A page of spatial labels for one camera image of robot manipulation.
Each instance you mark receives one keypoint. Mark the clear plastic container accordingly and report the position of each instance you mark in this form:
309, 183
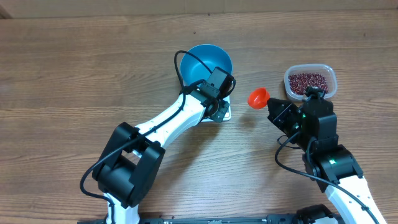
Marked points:
323, 69

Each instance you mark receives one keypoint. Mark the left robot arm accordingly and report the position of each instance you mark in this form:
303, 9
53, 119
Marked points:
128, 166

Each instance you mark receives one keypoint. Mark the blue bowl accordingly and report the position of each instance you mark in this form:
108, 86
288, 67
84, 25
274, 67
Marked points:
212, 56

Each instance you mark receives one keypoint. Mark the white kitchen scale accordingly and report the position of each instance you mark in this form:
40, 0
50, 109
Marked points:
205, 92

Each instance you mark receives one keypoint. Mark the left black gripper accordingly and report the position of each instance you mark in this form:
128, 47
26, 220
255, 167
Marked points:
224, 107

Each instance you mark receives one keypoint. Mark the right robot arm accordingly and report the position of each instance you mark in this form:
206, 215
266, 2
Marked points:
312, 126

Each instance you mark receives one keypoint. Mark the orange measuring scoop blue handle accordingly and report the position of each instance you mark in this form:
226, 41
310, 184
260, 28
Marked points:
258, 98

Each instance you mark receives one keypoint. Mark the red beans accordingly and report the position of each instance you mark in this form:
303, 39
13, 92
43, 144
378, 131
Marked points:
299, 82

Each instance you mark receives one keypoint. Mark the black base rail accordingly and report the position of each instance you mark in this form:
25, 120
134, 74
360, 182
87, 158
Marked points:
313, 215

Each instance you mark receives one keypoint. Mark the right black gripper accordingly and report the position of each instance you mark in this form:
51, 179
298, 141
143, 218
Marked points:
278, 118

